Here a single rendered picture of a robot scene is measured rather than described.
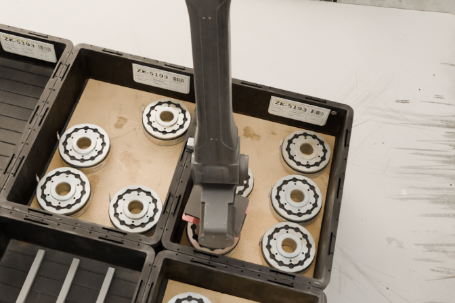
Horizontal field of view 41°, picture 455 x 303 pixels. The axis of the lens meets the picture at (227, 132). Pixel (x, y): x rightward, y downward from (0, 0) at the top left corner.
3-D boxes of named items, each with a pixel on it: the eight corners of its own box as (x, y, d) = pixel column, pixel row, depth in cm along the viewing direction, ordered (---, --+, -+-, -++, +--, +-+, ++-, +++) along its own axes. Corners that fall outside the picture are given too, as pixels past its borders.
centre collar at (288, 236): (277, 231, 115) (278, 230, 115) (303, 237, 115) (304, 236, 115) (273, 255, 113) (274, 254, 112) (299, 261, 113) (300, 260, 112)
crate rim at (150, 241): (78, 48, 130) (76, 40, 128) (212, 80, 128) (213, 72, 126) (-4, 211, 108) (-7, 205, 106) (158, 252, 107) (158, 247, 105)
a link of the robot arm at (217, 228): (248, 149, 92) (192, 148, 93) (246, 220, 86) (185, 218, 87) (248, 184, 103) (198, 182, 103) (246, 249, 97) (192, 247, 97)
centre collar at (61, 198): (58, 175, 118) (57, 174, 118) (80, 184, 118) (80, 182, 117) (45, 196, 116) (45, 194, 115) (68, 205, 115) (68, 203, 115)
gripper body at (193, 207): (237, 235, 106) (242, 218, 99) (183, 216, 107) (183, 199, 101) (248, 202, 109) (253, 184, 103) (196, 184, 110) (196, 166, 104)
